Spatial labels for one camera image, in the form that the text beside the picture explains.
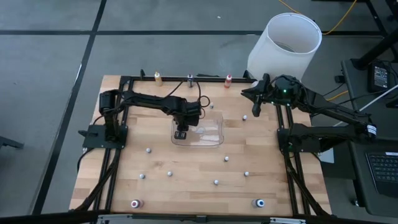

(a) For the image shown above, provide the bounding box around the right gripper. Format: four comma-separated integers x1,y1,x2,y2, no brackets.
241,73,277,118

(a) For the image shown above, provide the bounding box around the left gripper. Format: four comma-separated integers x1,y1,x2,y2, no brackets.
172,100,203,140

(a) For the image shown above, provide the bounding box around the clear plastic bin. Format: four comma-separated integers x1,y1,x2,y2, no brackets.
170,111,225,148

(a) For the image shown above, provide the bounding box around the white shade table lamp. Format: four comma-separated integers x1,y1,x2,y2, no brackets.
247,12,323,90

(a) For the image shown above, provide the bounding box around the white paper sheet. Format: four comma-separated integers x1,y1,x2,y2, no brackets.
318,148,335,164

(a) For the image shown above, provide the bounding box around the dark grey side desk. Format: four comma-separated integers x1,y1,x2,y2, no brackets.
340,58,398,218

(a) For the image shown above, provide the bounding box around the thin white rod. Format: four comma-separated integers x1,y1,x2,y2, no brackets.
356,84,398,112

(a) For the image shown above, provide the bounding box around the black metal stand leg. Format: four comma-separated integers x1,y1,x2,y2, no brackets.
351,29,398,71

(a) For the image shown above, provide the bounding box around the laptop keyboard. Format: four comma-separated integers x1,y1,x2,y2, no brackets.
365,151,398,198

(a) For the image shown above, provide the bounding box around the black chair base leg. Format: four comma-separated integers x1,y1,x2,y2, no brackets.
0,135,25,150

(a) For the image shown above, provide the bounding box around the black left wrist camera cable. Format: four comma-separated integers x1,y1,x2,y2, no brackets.
164,80,211,121

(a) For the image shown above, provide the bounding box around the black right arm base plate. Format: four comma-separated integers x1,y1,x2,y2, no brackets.
277,127,323,154

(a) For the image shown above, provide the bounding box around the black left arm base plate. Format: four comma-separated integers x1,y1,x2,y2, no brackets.
78,123,129,149

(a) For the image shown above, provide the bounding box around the black sleeved cable bundle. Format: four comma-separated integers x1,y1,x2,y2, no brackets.
74,151,121,212
284,152,332,216

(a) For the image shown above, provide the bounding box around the yellow power cord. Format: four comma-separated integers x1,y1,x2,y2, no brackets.
277,0,358,35

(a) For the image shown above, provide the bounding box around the black front frame bar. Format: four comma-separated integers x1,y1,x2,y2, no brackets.
0,208,398,224

